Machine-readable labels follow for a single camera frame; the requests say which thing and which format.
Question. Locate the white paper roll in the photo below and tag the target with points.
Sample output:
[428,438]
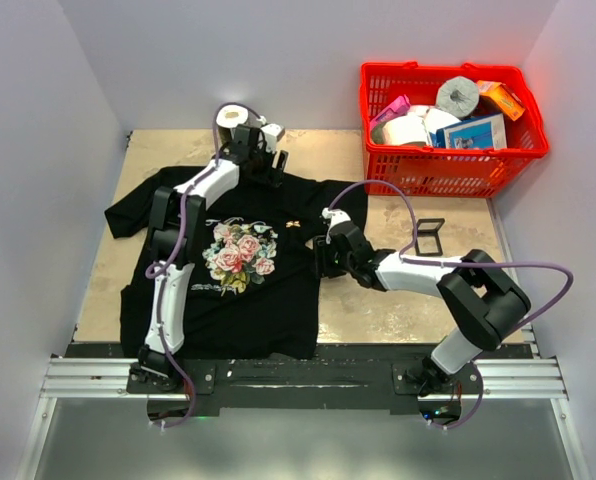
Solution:
[433,119]

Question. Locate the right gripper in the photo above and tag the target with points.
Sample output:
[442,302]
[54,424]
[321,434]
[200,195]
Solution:
[322,247]

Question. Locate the black wrapped paper roll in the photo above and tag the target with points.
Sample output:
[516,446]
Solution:
[228,117]

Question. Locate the red plastic basket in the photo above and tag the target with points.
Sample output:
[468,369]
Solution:
[447,170]

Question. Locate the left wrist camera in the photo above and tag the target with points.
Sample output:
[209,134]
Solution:
[273,133]

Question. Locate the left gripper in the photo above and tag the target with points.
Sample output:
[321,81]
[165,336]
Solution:
[272,176]

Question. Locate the blue white box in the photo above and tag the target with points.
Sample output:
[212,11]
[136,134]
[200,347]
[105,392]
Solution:
[485,132]

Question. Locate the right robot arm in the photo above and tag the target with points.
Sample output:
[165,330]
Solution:
[484,301]

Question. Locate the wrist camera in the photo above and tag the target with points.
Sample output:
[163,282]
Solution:
[332,218]
[273,133]

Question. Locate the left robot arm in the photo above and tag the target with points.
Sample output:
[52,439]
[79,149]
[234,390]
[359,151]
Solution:
[174,236]

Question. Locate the pink package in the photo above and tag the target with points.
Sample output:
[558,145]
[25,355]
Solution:
[398,107]

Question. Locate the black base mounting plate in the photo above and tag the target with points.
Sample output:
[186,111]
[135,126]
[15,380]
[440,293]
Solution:
[339,377]

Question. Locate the orange carton box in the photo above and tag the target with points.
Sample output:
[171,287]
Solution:
[498,95]

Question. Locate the grey toilet paper roll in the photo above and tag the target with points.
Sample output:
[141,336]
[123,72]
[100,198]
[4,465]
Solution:
[458,96]

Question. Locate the black floral t-shirt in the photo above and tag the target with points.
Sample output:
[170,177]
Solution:
[254,291]

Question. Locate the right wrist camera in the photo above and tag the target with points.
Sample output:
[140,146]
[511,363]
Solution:
[332,218]

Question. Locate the black brooch display box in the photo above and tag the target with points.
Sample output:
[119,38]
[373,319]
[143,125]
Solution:
[428,243]

